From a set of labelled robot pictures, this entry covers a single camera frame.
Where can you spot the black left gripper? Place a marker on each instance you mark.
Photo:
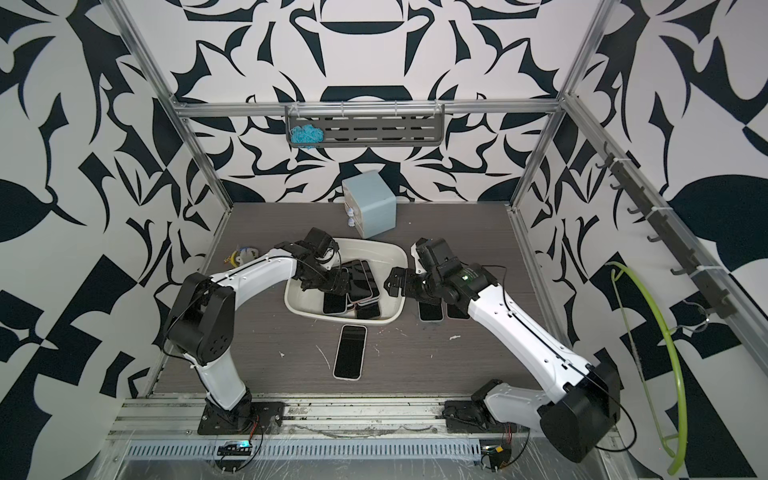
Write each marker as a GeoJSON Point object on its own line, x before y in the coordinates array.
{"type": "Point", "coordinates": [331, 285]}

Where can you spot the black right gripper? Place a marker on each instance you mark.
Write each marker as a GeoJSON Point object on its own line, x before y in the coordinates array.
{"type": "Point", "coordinates": [403, 288]}

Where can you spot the white plastic storage tub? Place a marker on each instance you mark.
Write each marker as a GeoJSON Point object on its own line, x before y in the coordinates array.
{"type": "Point", "coordinates": [382, 258]}

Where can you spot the dark smartphone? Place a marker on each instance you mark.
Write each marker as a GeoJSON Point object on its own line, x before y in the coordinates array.
{"type": "Point", "coordinates": [430, 312]}
{"type": "Point", "coordinates": [454, 312]}

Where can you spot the white case smartphone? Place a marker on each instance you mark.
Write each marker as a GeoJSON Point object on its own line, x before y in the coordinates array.
{"type": "Point", "coordinates": [350, 353]}

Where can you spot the grey edge smartphone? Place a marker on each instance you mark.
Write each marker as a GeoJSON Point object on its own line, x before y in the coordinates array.
{"type": "Point", "coordinates": [334, 304]}

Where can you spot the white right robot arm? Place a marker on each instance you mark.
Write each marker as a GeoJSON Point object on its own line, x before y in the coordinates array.
{"type": "Point", "coordinates": [577, 402]}

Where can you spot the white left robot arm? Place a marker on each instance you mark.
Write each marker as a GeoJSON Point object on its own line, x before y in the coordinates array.
{"type": "Point", "coordinates": [201, 321]}

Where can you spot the small yellow white toy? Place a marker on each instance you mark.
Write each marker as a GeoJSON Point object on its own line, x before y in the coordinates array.
{"type": "Point", "coordinates": [241, 256]}

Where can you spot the blue mini drawer cabinet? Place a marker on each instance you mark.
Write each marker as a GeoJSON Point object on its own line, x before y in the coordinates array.
{"type": "Point", "coordinates": [370, 204]}

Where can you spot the blue crumpled cloth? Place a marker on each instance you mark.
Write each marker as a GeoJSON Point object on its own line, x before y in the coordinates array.
{"type": "Point", "coordinates": [306, 136]}

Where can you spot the left green-lit circuit board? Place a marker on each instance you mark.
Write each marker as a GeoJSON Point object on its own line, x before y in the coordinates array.
{"type": "Point", "coordinates": [235, 449]}

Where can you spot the right small circuit board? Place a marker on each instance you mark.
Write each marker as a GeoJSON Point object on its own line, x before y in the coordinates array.
{"type": "Point", "coordinates": [495, 458]}

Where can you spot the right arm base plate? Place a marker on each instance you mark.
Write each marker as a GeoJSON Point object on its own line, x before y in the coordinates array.
{"type": "Point", "coordinates": [466, 416]}

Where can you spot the grey slotted wall rack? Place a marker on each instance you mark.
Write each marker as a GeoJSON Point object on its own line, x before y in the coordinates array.
{"type": "Point", "coordinates": [371, 124]}

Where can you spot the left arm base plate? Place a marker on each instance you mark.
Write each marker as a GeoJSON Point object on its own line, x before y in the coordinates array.
{"type": "Point", "coordinates": [241, 420]}

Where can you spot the white slotted cable duct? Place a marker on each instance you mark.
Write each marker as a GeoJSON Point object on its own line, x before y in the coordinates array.
{"type": "Point", "coordinates": [308, 449]}

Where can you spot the black wall hook rail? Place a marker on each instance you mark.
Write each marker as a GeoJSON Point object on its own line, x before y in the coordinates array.
{"type": "Point", "coordinates": [670, 230]}

